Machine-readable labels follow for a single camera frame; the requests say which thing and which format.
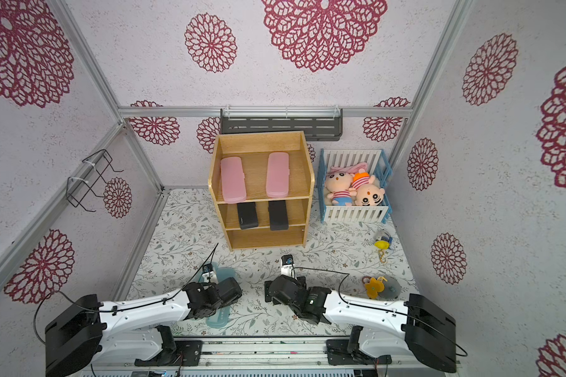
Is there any pink pencil case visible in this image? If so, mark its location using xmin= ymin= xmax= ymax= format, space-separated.
xmin=266 ymin=152 xmax=290 ymax=198
xmin=220 ymin=156 xmax=247 ymax=204

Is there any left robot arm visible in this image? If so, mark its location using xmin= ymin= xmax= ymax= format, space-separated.
xmin=45 ymin=277 xmax=242 ymax=376

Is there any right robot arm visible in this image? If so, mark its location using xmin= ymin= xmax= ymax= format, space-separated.
xmin=265 ymin=275 xmax=458 ymax=373

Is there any wooden three-tier shelf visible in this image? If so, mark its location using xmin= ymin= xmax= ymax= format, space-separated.
xmin=208 ymin=131 xmax=315 ymax=250

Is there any yellow duck grey disc toy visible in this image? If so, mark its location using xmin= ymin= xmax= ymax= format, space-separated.
xmin=362 ymin=276 xmax=402 ymax=301

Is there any pink striped plush doll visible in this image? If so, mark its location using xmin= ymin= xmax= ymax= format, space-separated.
xmin=325 ymin=171 xmax=357 ymax=207

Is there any orange hat plush doll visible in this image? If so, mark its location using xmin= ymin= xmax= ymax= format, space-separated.
xmin=351 ymin=170 xmax=385 ymax=207

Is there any blue white toy crib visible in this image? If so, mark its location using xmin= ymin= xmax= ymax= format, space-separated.
xmin=317 ymin=149 xmax=391 ymax=222

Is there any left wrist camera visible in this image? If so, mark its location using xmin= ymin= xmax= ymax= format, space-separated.
xmin=201 ymin=263 xmax=218 ymax=284

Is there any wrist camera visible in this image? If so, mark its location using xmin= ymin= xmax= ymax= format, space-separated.
xmin=201 ymin=263 xmax=218 ymax=284
xmin=281 ymin=254 xmax=297 ymax=279

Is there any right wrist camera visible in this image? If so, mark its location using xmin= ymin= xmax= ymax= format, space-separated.
xmin=281 ymin=254 xmax=297 ymax=279

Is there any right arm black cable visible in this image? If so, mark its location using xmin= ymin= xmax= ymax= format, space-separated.
xmin=291 ymin=265 xmax=469 ymax=358

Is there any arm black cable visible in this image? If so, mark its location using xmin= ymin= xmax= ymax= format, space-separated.
xmin=291 ymin=265 xmax=469 ymax=358
xmin=32 ymin=242 xmax=219 ymax=345

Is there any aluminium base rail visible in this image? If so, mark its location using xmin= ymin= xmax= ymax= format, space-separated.
xmin=73 ymin=336 xmax=448 ymax=376

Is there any yellow grey keychain toy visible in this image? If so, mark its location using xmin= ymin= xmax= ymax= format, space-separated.
xmin=374 ymin=231 xmax=393 ymax=263

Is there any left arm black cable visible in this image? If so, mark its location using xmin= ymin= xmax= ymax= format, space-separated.
xmin=32 ymin=242 xmax=219 ymax=345

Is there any black wire wall rack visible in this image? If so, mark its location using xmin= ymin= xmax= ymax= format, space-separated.
xmin=64 ymin=149 xmax=123 ymax=213

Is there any grey wall-mounted rack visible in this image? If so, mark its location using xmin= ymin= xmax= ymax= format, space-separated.
xmin=220 ymin=108 xmax=343 ymax=141

